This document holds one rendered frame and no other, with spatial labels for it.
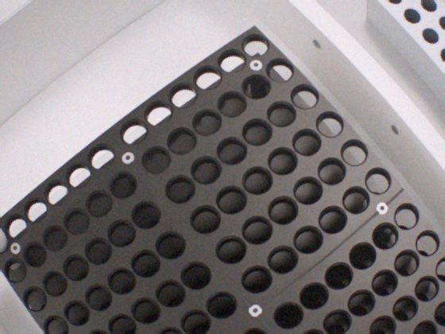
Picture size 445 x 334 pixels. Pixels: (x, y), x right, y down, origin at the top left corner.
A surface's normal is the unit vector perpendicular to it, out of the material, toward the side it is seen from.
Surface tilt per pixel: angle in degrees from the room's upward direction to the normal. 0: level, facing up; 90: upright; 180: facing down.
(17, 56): 90
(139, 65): 0
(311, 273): 0
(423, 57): 90
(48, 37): 90
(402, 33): 90
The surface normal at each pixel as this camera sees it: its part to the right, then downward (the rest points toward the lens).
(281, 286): -0.07, -0.38
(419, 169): -0.79, 0.59
